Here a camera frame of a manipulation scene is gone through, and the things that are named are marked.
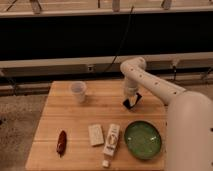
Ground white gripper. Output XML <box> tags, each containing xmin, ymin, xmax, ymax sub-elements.
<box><xmin>124</xmin><ymin>77</ymin><xmax>138</xmax><ymax>107</ymax></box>

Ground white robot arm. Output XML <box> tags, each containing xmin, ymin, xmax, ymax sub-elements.
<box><xmin>120</xmin><ymin>57</ymin><xmax>213</xmax><ymax>171</ymax></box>

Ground green ceramic plate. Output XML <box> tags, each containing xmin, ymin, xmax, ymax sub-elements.
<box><xmin>124</xmin><ymin>121</ymin><xmax>162</xmax><ymax>160</ymax></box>

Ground white rectangular sponge block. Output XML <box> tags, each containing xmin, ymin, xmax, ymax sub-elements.
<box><xmin>88</xmin><ymin>124</ymin><xmax>104</xmax><ymax>146</ymax></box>

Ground white tube with cap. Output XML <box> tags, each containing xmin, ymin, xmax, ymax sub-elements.
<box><xmin>101</xmin><ymin>123</ymin><xmax>121</xmax><ymax>168</ymax></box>

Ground brown oval object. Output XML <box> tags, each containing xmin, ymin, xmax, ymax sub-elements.
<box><xmin>56</xmin><ymin>130</ymin><xmax>67</xmax><ymax>156</ymax></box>

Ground black hanging cable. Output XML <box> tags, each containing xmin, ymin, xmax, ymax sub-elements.
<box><xmin>102</xmin><ymin>5</ymin><xmax>135</xmax><ymax>74</ymax></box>

